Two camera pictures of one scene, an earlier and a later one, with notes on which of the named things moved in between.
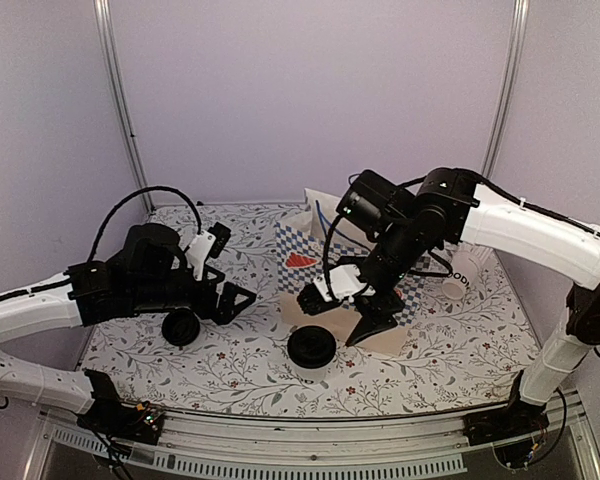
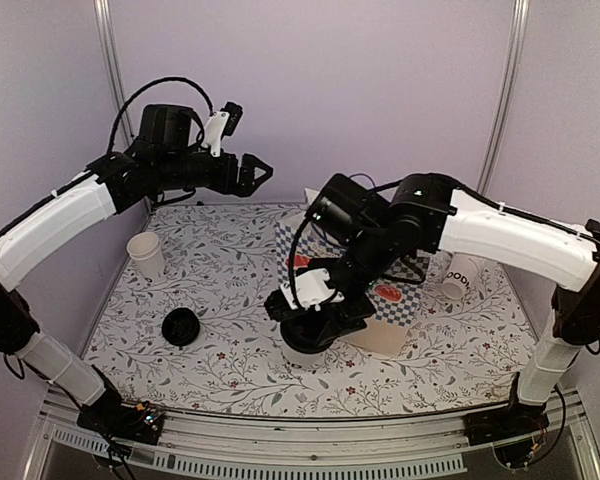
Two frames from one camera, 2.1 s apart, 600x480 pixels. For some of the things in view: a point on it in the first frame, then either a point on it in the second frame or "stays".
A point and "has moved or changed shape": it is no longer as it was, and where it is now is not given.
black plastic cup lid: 311,347 has moved or changed shape
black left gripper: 206,310 → 244,186
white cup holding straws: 465,271 stays
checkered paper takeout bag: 324,240 stays
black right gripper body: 378,308 → 344,318
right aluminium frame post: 506,88 stays
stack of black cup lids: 180,327 stays
